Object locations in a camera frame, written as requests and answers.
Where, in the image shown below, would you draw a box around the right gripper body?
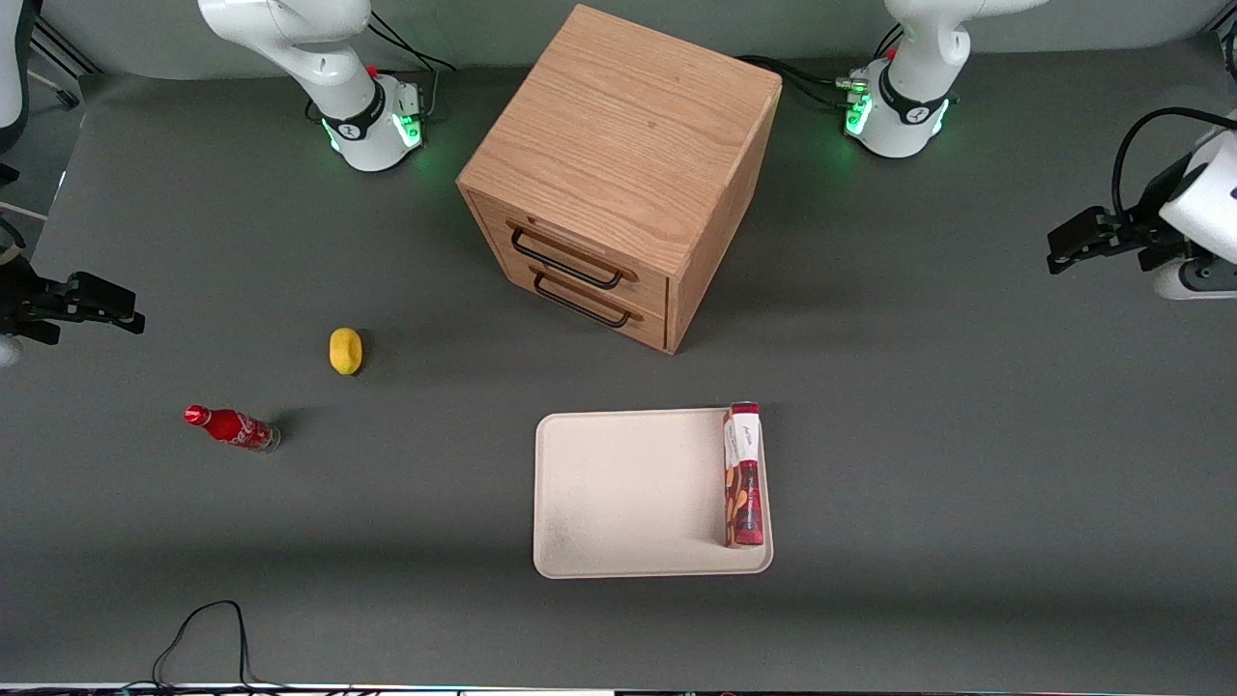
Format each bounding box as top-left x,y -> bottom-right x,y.
0,255 -> 67,346

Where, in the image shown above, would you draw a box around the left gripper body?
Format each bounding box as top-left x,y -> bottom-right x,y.
1138,129 -> 1237,276

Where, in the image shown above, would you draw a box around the red cookie box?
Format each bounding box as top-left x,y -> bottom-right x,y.
722,400 -> 765,551

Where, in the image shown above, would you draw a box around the cream rectangular plastic tray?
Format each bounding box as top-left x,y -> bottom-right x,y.
532,407 -> 775,580

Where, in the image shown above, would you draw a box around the red cola bottle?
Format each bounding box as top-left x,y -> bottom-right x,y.
183,404 -> 283,454

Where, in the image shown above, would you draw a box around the white rounded plastic object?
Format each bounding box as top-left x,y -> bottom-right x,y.
0,0 -> 45,153

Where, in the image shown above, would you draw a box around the yellow lemon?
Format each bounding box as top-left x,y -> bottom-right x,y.
329,327 -> 365,377

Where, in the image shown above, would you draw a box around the wooden drawer cabinet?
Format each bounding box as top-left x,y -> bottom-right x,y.
456,4 -> 783,356

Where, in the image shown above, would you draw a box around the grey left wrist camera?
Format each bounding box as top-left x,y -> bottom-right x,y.
1150,257 -> 1237,302

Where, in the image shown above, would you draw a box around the black left wrist camera cable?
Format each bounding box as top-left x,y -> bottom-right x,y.
1110,105 -> 1237,221

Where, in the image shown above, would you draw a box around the black left arm base cables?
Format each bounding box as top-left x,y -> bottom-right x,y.
736,54 -> 871,113

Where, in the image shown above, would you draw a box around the black arm base cables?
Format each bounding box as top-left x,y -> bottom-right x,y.
365,10 -> 457,123
736,54 -> 871,113

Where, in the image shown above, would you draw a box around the thin black looped cable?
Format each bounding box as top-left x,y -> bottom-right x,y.
151,599 -> 283,690

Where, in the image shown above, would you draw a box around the black right arm base cables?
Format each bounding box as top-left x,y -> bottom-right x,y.
365,10 -> 457,123

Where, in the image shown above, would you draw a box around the wooden drawer with long handle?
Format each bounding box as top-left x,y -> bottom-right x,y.
468,192 -> 671,312

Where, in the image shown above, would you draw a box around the wooden drawer with short handle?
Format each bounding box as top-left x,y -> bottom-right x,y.
501,259 -> 669,352

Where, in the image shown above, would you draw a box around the long black wire drawer handle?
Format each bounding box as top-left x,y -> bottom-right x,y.
509,226 -> 625,291

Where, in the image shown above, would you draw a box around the short black wire drawer handle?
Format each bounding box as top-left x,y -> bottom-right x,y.
532,273 -> 632,330

